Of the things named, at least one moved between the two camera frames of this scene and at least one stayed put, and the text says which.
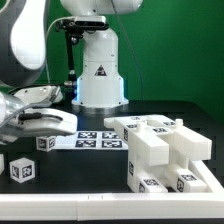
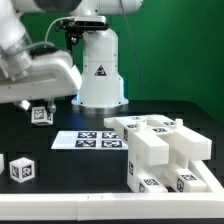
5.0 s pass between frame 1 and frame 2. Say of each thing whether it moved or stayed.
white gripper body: moved
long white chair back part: stayed
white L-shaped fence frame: stayed
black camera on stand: stayed
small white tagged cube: moved
